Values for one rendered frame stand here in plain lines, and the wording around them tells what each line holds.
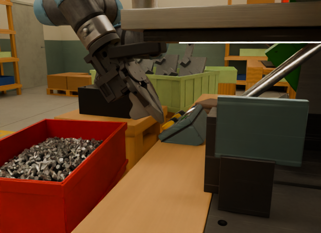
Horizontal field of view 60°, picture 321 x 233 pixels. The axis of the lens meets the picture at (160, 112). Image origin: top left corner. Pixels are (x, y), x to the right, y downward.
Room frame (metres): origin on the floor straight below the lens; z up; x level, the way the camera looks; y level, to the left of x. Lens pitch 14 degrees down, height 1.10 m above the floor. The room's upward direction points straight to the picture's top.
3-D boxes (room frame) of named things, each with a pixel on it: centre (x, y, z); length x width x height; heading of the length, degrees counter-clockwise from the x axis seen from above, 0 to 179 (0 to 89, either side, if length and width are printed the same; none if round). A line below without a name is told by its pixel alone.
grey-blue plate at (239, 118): (0.30, -0.11, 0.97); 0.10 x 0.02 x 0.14; 73
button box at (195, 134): (0.61, -0.06, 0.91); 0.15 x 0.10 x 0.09; 163
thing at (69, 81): (6.45, 1.90, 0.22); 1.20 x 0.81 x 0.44; 68
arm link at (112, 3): (0.73, 0.16, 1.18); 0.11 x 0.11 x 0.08; 71
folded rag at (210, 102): (0.84, -0.16, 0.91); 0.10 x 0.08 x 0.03; 139
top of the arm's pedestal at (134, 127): (1.05, 0.18, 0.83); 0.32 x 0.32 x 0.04; 70
